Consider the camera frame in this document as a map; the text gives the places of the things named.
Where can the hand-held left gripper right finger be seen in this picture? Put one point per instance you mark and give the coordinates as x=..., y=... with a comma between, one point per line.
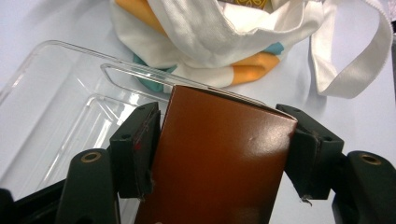
x=314, y=155

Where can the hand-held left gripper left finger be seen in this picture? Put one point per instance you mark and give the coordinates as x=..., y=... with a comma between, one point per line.
x=132, y=155

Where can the clear plastic tray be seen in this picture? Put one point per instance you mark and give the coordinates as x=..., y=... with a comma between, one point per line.
x=77, y=102

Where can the brown box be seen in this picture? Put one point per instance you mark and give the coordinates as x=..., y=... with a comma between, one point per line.
x=218, y=161

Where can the white patterned tote bag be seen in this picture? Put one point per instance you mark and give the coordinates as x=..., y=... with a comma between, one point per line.
x=202, y=34

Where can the yellow drink carton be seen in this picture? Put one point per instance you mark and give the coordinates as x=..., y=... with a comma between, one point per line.
x=250, y=3

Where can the white table mat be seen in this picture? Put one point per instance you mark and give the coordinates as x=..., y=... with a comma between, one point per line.
x=358, y=124

